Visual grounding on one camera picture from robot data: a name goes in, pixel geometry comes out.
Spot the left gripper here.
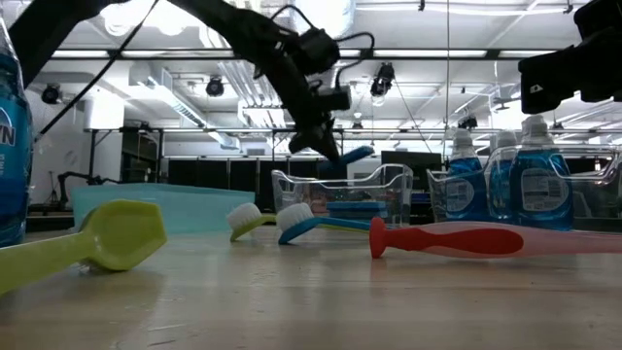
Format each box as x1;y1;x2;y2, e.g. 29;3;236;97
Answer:
271;27;342;164

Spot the blue scrub sponge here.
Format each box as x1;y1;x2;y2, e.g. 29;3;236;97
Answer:
318;144;376;172
326;200;389;212

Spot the blue dish brush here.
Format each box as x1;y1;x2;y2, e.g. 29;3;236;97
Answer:
275;202;373;246

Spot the yellow-green dish brush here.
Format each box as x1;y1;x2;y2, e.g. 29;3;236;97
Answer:
225;202;373;243
0;198;169;298

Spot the blue dish soap bottle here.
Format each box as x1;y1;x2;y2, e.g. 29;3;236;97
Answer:
508;115;575;232
0;14;34;248
445;126;488;223

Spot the red dish brush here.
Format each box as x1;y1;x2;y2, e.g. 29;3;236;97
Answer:
367;216;622;260

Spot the clear plastic bin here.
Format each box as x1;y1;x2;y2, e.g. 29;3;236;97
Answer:
270;163;414;228
426;144;622;232

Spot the black flat screen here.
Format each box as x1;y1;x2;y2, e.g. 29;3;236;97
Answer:
380;150;444;195

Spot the green translucent plastic bin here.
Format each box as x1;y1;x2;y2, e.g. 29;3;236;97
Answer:
70;182;257;234

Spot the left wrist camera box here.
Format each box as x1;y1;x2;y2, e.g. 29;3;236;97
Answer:
315;86;353;113

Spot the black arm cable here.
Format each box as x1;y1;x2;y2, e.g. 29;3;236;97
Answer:
34;0;376;142

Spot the black aluminium table frame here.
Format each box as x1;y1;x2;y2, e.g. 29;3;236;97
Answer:
24;202;74;232

